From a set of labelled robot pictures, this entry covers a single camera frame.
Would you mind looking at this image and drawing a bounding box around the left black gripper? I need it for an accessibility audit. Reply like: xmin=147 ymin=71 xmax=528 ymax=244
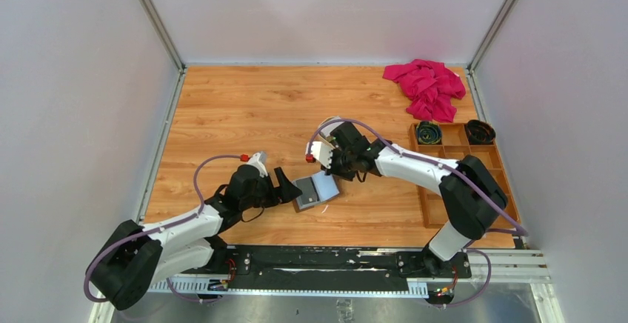
xmin=241 ymin=167 xmax=301 ymax=211

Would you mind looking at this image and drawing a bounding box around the dark grey card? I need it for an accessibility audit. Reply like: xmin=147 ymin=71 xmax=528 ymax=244
xmin=293 ymin=176 xmax=320 ymax=212

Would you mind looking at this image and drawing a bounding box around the brown leather card holder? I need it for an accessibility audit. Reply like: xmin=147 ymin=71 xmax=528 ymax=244
xmin=293 ymin=170 xmax=340 ymax=213

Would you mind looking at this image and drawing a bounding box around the beige oval card tray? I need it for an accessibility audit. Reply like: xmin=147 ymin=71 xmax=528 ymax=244
xmin=317 ymin=116 xmax=343 ymax=139

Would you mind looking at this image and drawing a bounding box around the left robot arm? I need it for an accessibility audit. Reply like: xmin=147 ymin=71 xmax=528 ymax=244
xmin=84 ymin=164 xmax=302 ymax=310

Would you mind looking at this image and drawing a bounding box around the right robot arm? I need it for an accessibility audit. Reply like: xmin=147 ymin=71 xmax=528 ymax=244
xmin=309 ymin=118 xmax=508 ymax=277

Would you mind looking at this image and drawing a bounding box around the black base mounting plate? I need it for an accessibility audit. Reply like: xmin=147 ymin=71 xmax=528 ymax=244
xmin=178 ymin=244 xmax=473 ymax=293

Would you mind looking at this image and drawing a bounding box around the wooden compartment organizer tray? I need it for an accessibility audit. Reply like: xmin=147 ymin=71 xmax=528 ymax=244
xmin=408 ymin=122 xmax=522 ymax=230

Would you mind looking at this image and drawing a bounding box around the pink cloth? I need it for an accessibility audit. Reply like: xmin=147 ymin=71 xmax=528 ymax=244
xmin=382 ymin=59 xmax=467 ymax=123

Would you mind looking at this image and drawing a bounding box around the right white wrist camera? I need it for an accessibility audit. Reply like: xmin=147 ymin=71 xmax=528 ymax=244
xmin=305 ymin=141 xmax=335 ymax=170

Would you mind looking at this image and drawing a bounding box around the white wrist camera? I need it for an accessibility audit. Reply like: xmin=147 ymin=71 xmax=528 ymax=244
xmin=245 ymin=151 xmax=269 ymax=178
xmin=305 ymin=141 xmax=335 ymax=170

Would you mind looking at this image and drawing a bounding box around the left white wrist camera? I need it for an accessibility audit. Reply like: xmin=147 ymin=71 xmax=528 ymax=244
xmin=245 ymin=151 xmax=269 ymax=178

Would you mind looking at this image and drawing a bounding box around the black blue coiled cable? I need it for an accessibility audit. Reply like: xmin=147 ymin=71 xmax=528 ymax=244
xmin=415 ymin=120 xmax=444 ymax=146

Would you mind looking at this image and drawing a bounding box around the aluminium rail frame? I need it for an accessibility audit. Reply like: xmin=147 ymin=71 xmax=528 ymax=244
xmin=90 ymin=242 xmax=564 ymax=322

